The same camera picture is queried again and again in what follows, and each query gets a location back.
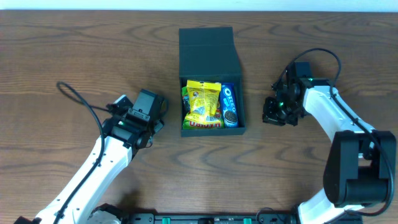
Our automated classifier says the blue Oreo cookie pack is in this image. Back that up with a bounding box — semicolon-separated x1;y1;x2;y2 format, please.
220;83;239;128

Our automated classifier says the Haribo gummy worms bag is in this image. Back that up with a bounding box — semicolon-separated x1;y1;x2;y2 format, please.
182;86;224;130

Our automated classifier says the yellow snack bag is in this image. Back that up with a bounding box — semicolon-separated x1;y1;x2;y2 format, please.
186;80;221;123

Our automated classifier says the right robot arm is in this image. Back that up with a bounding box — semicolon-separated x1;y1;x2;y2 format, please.
262;62;396;223

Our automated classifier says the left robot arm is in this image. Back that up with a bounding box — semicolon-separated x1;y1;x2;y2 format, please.
15;90;169;224

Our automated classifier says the dark green open box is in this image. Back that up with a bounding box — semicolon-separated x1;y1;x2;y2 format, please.
179;27;246;137

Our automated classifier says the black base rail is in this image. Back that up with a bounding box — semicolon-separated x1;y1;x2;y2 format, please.
90;203;364;224

